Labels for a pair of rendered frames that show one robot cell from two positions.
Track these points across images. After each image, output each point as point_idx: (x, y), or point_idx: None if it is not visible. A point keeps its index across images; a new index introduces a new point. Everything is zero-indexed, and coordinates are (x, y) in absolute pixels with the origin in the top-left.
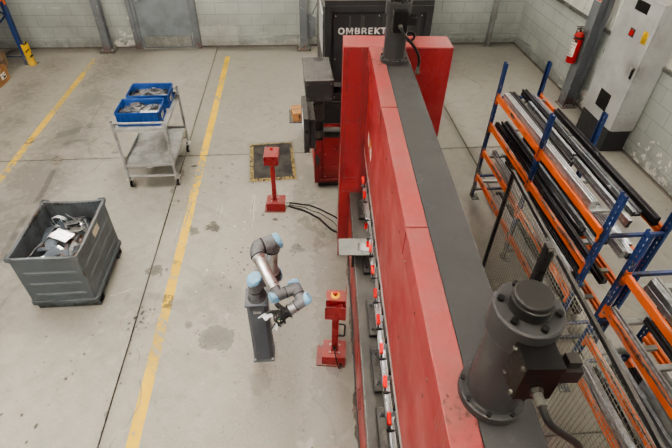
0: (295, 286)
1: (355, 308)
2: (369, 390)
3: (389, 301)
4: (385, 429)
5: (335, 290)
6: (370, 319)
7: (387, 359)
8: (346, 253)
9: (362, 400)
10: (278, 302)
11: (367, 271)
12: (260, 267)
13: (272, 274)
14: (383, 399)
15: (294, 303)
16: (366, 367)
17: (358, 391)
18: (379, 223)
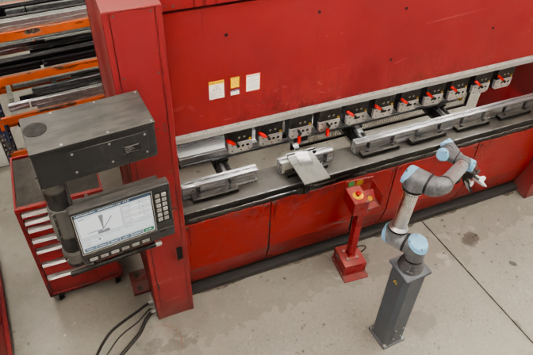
0: (448, 147)
1: None
2: (445, 139)
3: (450, 51)
4: (468, 122)
5: (351, 196)
6: (383, 147)
7: (458, 85)
8: (324, 171)
9: None
10: None
11: (325, 162)
12: (457, 175)
13: (454, 165)
14: (445, 130)
15: (459, 151)
16: (428, 144)
17: None
18: (369, 64)
